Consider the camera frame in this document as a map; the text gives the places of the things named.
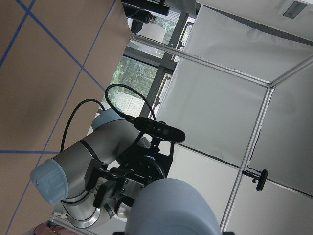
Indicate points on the blue tape line lengthwise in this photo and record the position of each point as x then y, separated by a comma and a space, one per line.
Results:
58, 42

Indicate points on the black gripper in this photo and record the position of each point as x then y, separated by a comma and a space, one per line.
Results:
139, 165

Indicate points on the black overhead camera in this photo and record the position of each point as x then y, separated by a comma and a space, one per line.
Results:
141, 10

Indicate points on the black mounted side camera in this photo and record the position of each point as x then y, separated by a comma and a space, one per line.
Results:
261, 179

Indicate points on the aluminium frame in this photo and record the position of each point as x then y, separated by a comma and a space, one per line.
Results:
244, 147

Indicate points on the white backdrop panel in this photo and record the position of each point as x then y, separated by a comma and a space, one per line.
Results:
232, 61

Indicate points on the blue tape line crosswise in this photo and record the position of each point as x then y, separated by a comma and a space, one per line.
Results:
39, 86

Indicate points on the light blue cup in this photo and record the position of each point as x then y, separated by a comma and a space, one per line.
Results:
171, 207

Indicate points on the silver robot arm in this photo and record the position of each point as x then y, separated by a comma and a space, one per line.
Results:
61, 179

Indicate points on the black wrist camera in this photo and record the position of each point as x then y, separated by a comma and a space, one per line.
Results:
159, 129

